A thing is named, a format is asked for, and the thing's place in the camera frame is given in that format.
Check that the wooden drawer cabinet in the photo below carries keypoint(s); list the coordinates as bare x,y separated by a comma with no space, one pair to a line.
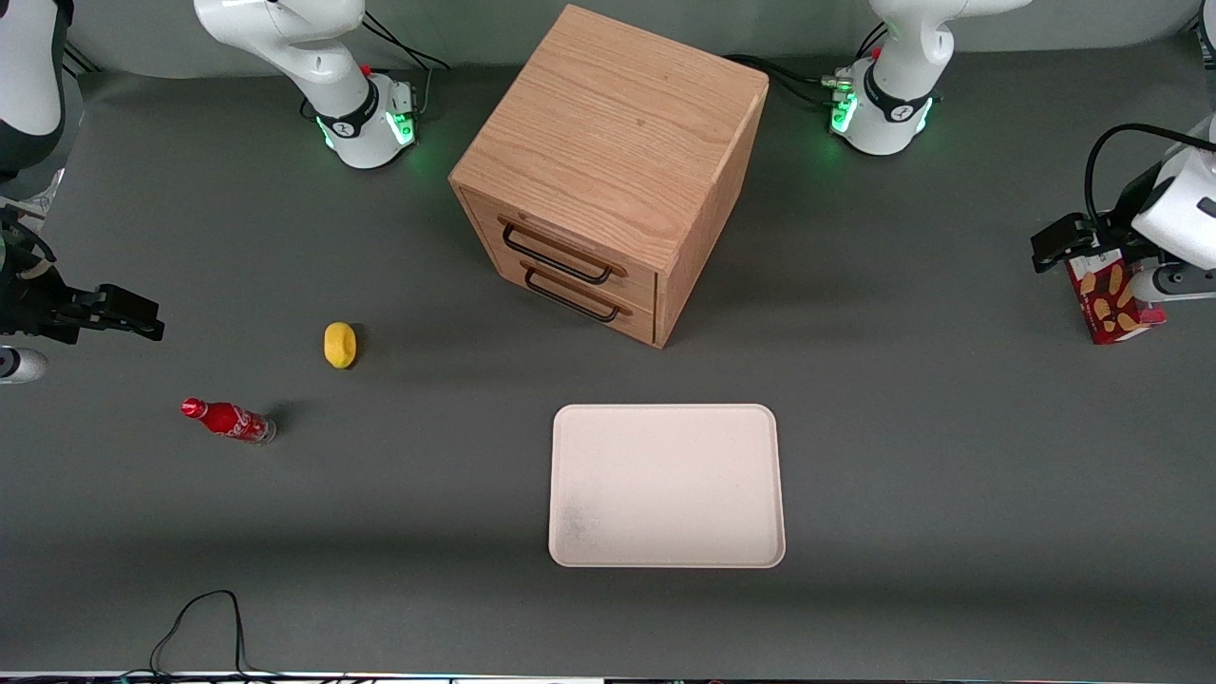
617,123

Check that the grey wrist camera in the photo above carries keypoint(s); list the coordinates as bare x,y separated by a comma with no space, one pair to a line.
19,365
1178,283

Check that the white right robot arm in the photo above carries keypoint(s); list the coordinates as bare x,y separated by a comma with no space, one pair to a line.
332,66

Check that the cream plastic tray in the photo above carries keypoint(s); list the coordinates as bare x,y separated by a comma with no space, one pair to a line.
667,486

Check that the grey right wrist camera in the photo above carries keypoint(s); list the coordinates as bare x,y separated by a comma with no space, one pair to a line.
19,365

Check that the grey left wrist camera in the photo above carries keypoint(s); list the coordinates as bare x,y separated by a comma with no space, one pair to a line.
1178,283

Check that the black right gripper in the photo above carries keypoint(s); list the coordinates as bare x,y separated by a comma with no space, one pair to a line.
28,306

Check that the red cookie box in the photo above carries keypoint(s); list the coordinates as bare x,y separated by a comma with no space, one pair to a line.
1113,309

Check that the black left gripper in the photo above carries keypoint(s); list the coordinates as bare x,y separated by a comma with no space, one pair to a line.
1117,224

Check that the red cola bottle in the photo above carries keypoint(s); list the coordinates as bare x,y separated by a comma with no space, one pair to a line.
228,420

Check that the yellow lemon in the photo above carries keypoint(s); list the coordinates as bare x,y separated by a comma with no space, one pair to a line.
340,344

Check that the wooden drawer front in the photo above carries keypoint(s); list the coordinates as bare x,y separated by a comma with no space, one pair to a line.
589,309
579,249

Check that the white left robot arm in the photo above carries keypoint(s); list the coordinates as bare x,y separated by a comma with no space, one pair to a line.
893,85

